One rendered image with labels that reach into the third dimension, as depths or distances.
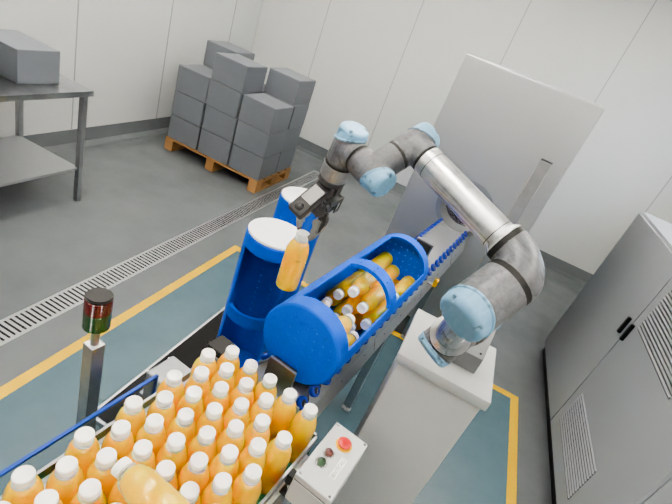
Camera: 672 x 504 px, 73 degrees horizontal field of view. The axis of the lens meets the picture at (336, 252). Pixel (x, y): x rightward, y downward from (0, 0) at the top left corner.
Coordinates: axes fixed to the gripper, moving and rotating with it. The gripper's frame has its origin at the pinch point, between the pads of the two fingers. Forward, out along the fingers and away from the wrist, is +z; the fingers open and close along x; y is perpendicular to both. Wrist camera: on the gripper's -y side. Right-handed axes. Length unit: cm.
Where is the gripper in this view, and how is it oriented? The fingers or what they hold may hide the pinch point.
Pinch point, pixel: (303, 233)
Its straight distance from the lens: 129.6
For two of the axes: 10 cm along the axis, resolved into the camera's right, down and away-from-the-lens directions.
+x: -7.3, -6.4, 2.5
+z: -3.6, 6.7, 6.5
